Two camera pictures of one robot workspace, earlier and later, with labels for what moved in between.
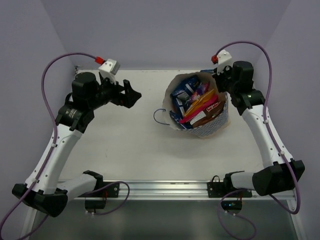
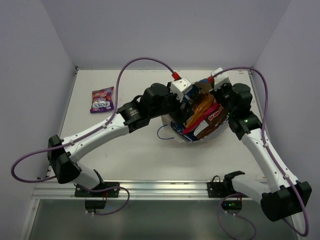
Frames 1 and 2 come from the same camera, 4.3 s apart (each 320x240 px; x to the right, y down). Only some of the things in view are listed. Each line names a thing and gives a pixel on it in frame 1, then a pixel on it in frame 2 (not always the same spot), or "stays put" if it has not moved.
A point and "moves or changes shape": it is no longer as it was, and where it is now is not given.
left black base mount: [97, 199] stays put
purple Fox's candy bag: [200, 90] moves or changes shape
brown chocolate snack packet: [211, 114] to [208, 126]
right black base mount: [218, 190] stays put
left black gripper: [122, 93] to [182, 110]
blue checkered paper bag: [208, 130] to [202, 87]
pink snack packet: [212, 102] to [215, 107]
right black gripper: [226, 70] to [215, 93]
